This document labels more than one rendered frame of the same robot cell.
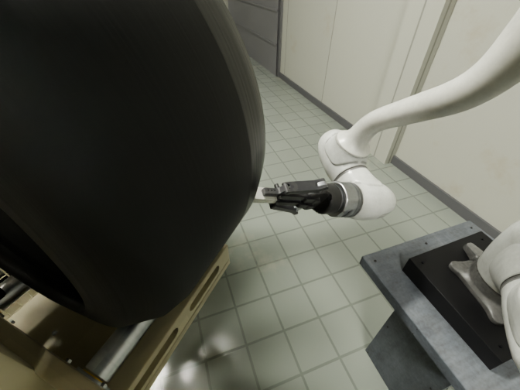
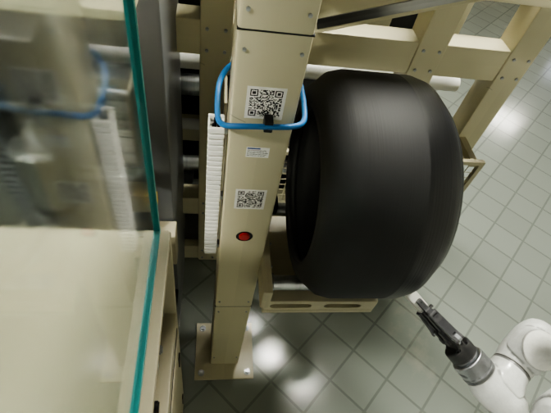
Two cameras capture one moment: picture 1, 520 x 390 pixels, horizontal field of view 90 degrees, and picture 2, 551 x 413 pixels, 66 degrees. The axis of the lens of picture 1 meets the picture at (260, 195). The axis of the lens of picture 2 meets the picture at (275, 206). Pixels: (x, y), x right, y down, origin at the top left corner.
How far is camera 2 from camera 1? 0.72 m
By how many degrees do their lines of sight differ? 36
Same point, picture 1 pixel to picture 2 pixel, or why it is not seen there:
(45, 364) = (266, 259)
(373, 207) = (486, 397)
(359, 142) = (538, 353)
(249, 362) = (318, 391)
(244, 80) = (426, 256)
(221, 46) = (424, 239)
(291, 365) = not seen: outside the picture
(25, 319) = not seen: hidden behind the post
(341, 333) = not seen: outside the picture
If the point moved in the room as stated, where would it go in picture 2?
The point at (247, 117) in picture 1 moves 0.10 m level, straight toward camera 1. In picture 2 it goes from (414, 268) to (380, 286)
